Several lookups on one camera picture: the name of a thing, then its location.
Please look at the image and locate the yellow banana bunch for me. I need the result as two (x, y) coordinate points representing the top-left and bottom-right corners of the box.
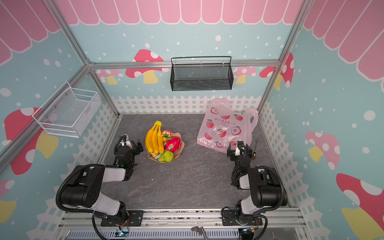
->
(145, 121), (165, 154)

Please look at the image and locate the pink printed plastic bag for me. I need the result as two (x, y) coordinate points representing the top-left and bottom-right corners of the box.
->
(197, 98), (259, 153)

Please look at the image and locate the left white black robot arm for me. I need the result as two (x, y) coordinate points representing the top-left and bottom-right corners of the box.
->
(56, 135), (144, 226)

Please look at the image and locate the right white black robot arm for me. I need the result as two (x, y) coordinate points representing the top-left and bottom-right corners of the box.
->
(221, 141), (288, 227)

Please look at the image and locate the green custard apple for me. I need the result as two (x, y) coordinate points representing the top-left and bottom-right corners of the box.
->
(154, 151), (174, 163)

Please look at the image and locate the red dragon fruit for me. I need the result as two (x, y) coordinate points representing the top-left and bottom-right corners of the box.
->
(164, 137), (181, 153)

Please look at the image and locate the tan wavy fruit plate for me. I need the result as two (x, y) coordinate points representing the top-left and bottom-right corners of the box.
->
(146, 132), (185, 163)

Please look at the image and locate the white wire wall basket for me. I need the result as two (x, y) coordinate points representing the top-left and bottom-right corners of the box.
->
(32, 82), (102, 138)

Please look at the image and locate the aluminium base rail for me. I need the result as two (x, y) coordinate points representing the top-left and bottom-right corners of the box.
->
(53, 207), (311, 240)

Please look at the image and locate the black mesh wall basket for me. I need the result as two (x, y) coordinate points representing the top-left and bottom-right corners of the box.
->
(170, 56), (234, 92)

